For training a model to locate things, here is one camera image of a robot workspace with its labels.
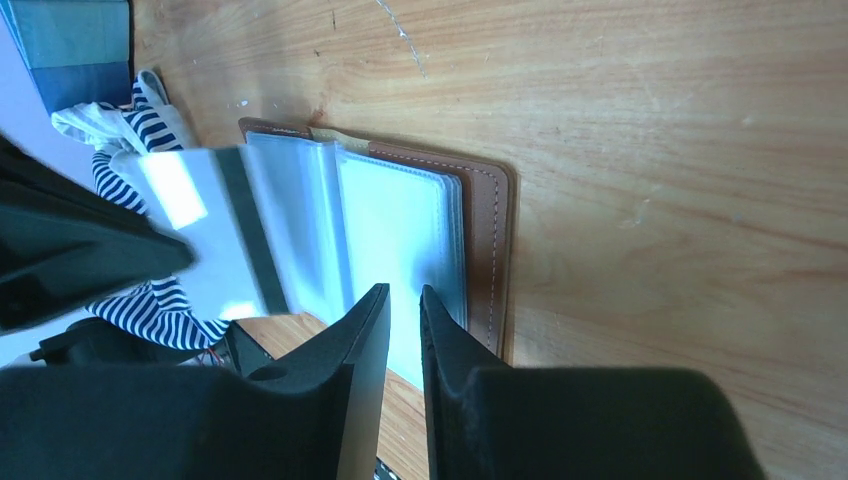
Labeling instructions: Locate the white card with black stripe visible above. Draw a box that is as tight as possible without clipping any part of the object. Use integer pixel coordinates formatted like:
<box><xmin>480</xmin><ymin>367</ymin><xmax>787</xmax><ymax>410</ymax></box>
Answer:
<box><xmin>110</xmin><ymin>145</ymin><xmax>289</xmax><ymax>320</ymax></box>

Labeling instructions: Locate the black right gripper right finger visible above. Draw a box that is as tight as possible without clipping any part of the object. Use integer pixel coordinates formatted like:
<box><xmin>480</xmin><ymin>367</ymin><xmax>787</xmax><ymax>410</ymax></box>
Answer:
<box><xmin>420</xmin><ymin>286</ymin><xmax>765</xmax><ymax>479</ymax></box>

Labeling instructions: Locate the brown leather card holder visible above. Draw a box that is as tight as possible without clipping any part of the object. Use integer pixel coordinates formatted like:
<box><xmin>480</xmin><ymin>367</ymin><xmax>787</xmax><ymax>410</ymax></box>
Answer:
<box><xmin>239</xmin><ymin>117</ymin><xmax>517</xmax><ymax>388</ymax></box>

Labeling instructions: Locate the blue three-compartment organizer box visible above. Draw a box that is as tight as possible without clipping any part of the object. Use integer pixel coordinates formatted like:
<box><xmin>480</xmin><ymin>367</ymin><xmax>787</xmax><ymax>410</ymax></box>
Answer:
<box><xmin>1</xmin><ymin>0</ymin><xmax>132</xmax><ymax>114</ymax></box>

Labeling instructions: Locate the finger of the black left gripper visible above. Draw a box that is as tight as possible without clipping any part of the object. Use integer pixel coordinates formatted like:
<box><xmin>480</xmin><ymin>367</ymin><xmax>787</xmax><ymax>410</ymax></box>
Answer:
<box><xmin>1</xmin><ymin>138</ymin><xmax>195</xmax><ymax>335</ymax></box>

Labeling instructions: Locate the blue white striped cloth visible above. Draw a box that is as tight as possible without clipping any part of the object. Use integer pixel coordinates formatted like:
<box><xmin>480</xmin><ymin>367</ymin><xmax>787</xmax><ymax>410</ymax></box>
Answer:
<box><xmin>51</xmin><ymin>70</ymin><xmax>230</xmax><ymax>351</ymax></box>

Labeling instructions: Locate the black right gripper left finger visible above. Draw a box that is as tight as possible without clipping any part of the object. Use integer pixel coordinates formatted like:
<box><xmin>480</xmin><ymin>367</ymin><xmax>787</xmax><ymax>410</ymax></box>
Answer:
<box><xmin>1</xmin><ymin>284</ymin><xmax>390</xmax><ymax>479</ymax></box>

